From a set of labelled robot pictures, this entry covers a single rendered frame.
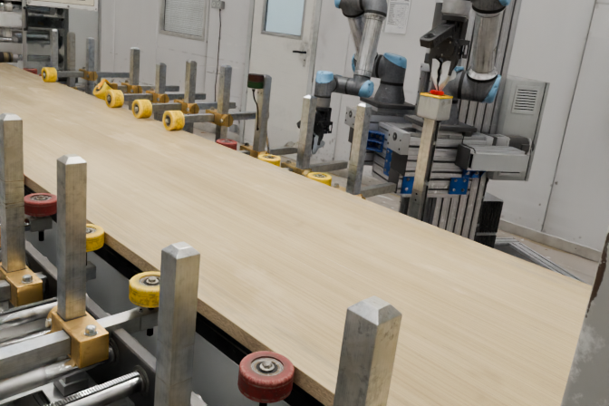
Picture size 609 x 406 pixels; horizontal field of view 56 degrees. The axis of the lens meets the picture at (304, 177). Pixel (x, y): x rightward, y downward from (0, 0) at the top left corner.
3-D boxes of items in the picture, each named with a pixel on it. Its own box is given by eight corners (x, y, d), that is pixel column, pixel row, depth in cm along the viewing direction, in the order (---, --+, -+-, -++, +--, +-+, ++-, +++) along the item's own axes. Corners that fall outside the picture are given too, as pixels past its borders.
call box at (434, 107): (429, 117, 175) (433, 91, 173) (449, 122, 170) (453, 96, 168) (415, 118, 170) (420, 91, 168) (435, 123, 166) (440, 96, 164)
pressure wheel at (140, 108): (146, 95, 249) (154, 108, 246) (140, 109, 254) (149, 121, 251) (134, 95, 245) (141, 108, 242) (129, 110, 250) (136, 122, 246)
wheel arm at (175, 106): (231, 107, 284) (231, 100, 283) (236, 109, 282) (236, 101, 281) (139, 111, 249) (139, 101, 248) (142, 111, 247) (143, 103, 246)
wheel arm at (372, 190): (388, 191, 221) (390, 180, 219) (395, 193, 218) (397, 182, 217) (307, 207, 190) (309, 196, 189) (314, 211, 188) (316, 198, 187)
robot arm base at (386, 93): (396, 100, 296) (399, 80, 294) (410, 104, 282) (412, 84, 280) (369, 98, 291) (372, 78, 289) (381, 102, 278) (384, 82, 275)
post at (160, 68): (158, 159, 287) (162, 62, 275) (161, 161, 285) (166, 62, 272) (151, 160, 285) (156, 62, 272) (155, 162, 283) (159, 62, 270)
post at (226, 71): (218, 175, 252) (227, 63, 240) (223, 177, 250) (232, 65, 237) (212, 176, 250) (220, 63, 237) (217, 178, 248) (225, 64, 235)
